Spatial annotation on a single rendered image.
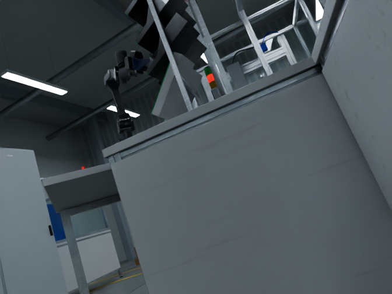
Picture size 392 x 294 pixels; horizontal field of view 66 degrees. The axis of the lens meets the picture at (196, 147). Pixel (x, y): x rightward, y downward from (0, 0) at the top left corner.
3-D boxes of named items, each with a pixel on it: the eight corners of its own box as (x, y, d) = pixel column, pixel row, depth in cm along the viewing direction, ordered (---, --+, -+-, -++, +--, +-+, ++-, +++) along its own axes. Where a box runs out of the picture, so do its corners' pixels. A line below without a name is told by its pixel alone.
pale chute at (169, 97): (158, 116, 128) (150, 113, 129) (173, 121, 140) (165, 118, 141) (182, 53, 125) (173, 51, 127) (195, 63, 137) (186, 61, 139)
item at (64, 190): (56, 213, 170) (55, 208, 171) (195, 172, 208) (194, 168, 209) (43, 186, 109) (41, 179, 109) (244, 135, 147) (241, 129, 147)
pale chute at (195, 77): (170, 124, 142) (163, 121, 144) (182, 127, 154) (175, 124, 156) (191, 67, 139) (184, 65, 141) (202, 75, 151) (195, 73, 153)
